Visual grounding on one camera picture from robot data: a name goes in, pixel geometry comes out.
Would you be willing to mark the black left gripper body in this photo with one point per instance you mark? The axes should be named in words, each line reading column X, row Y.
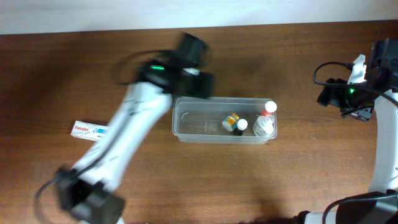
column 201, row 84

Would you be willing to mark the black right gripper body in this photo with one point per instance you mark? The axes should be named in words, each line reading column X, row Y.
column 328, row 95

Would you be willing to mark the gold lid small jar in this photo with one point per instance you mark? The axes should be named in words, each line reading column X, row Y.
column 230, row 122

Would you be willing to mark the black bottle white cap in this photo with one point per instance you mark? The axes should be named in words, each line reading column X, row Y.
column 241, row 127

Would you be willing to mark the white squeeze bottle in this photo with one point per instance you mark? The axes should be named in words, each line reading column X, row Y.
column 264, row 126

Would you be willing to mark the white blue small box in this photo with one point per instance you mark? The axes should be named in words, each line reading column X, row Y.
column 88, row 131

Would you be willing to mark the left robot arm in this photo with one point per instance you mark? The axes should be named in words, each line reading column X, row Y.
column 86, row 190

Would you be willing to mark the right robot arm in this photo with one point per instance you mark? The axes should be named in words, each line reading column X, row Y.
column 370, row 89

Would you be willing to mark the clear plastic container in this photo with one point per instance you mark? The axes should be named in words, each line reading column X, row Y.
column 197, row 120

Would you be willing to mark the orange tube white cap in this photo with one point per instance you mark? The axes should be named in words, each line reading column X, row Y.
column 269, row 108

